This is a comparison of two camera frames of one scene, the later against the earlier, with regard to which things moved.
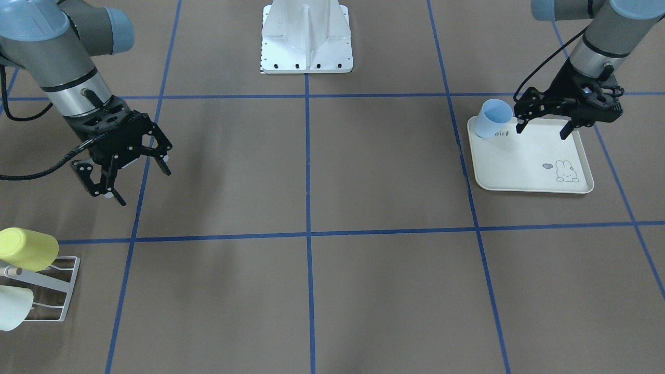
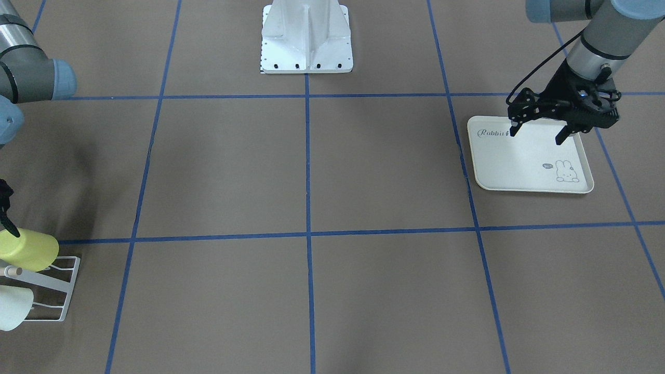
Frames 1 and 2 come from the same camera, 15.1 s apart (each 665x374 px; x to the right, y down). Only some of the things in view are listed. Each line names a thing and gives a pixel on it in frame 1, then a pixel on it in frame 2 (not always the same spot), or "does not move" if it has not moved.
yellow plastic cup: [27, 250] does not move
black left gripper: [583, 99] does not move
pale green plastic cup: [15, 303] does not move
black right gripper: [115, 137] → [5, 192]
